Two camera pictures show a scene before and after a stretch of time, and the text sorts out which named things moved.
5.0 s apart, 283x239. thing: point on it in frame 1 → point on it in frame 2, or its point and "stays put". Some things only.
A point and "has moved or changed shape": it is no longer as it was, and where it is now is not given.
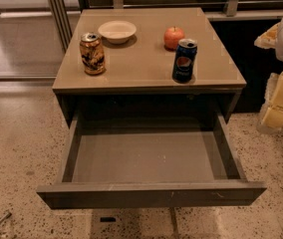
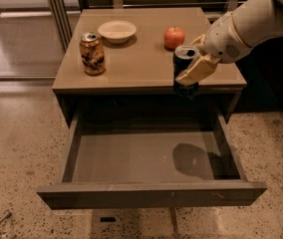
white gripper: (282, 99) → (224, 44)
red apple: (171, 37) stays put
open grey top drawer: (149, 158) stays put
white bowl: (117, 31) stays put
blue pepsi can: (184, 56) has moved or changed shape
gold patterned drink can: (92, 54) stays put
